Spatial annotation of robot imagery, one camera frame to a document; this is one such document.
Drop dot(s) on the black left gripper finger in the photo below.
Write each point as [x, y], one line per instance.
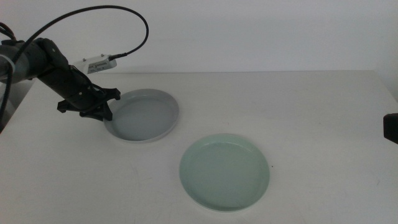
[91, 112]
[105, 112]

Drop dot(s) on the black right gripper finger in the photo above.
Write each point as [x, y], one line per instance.
[391, 127]

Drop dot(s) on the grey shallow bowl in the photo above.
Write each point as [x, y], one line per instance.
[146, 115]

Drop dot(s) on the pale green shallow bowl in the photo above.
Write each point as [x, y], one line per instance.
[224, 171]

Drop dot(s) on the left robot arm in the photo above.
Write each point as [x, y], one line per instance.
[25, 62]

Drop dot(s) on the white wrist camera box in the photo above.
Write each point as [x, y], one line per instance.
[96, 64]

